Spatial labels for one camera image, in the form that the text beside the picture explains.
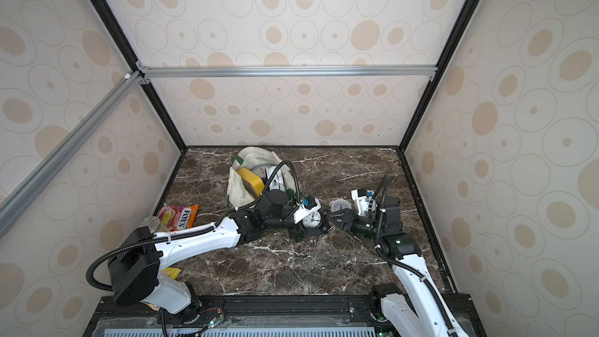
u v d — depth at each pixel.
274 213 0.61
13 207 0.51
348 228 0.64
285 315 0.73
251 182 0.82
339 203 0.95
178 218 0.92
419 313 0.45
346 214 0.67
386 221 0.57
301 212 0.65
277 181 0.83
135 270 0.42
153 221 0.78
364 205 0.69
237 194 0.85
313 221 0.75
